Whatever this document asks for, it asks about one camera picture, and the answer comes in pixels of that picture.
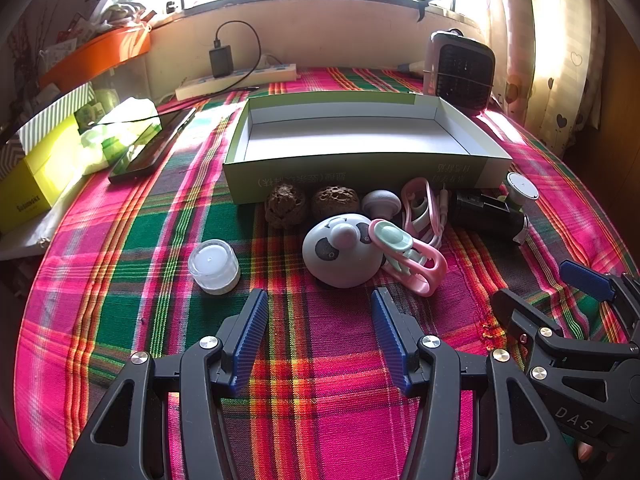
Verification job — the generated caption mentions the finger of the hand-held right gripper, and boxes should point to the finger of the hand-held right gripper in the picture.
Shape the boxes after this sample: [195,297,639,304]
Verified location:
[559,260,640,343]
[491,288,640,386]

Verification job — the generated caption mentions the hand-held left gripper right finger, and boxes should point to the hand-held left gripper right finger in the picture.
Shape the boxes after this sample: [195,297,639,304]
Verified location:
[370,287,583,480]

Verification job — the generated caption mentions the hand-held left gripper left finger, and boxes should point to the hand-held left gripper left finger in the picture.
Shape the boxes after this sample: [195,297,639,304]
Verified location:
[60,288,271,480]

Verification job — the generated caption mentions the small white jar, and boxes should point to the small white jar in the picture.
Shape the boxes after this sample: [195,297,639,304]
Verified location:
[188,239,242,295]

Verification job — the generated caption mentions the pink and mint nail clipper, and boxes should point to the pink and mint nail clipper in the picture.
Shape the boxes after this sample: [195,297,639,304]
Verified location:
[367,219,448,297]

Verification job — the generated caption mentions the black cylindrical device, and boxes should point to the black cylindrical device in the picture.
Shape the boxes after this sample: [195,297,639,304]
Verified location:
[447,187,531,246]

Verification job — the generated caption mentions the white panda-face gadget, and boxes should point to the white panda-face gadget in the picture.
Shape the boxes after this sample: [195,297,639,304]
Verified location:
[302,212,388,290]

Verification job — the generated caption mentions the white cap green bottle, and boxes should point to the white cap green bottle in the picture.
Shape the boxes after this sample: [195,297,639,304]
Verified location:
[502,171,541,208]

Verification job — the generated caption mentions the white usb cable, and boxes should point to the white usb cable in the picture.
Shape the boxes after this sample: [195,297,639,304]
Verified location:
[405,182,451,251]

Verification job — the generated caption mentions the white mushroom-shaped knob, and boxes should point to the white mushroom-shaped knob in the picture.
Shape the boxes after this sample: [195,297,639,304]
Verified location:
[361,189,403,221]

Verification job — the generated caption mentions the brown walnut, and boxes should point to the brown walnut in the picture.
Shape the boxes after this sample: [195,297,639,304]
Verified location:
[311,185,361,222]
[264,182,307,231]

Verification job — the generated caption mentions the green and white cardboard box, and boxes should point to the green and white cardboard box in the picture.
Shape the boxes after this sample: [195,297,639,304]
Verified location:
[221,92,515,206]

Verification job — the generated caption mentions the person's right hand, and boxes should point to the person's right hand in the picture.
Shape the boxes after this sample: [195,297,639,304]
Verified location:
[575,441,615,466]

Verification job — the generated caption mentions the plaid tablecloth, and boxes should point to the plaid tablecloth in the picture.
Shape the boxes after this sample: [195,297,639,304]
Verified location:
[12,65,640,480]

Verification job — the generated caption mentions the black smartphone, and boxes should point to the black smartphone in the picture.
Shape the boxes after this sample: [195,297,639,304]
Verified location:
[107,107,197,184]

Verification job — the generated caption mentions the heart-print curtain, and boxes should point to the heart-print curtain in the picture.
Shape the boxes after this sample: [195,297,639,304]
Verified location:
[482,0,608,146]

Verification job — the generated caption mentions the small desktop heater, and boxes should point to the small desktop heater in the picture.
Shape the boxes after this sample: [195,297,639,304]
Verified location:
[422,29,497,113]

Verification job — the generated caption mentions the white paper sheet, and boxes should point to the white paper sheet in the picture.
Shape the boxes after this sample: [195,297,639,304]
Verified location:
[0,200,71,261]

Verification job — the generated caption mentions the green tissue pack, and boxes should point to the green tissue pack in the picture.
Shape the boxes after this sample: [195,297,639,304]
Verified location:
[80,96,163,176]

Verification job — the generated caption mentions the white power strip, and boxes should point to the white power strip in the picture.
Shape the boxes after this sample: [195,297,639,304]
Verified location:
[175,62,298,102]

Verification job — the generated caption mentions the yellow cardboard box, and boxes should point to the yellow cardboard box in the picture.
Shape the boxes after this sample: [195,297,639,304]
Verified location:
[0,112,86,235]

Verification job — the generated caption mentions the green packet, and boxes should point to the green packet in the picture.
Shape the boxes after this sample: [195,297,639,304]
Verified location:
[75,90,118,128]

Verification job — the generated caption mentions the black charger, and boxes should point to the black charger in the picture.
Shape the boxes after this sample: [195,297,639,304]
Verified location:
[207,45,235,79]

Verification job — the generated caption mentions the black window clamp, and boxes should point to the black window clamp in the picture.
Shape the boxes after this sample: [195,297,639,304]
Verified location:
[415,0,443,23]

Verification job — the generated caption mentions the orange tray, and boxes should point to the orange tray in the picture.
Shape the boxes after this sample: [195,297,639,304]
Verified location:
[37,25,152,91]

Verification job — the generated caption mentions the plastic bags pile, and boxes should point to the plastic bags pile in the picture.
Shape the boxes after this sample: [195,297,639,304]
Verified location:
[85,0,161,31]

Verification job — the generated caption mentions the dried branches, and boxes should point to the dried branches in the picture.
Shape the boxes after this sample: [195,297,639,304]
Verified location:
[10,15,51,91]

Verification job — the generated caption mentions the black charging cable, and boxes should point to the black charging cable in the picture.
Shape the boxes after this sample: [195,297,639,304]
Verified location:
[95,21,262,128]

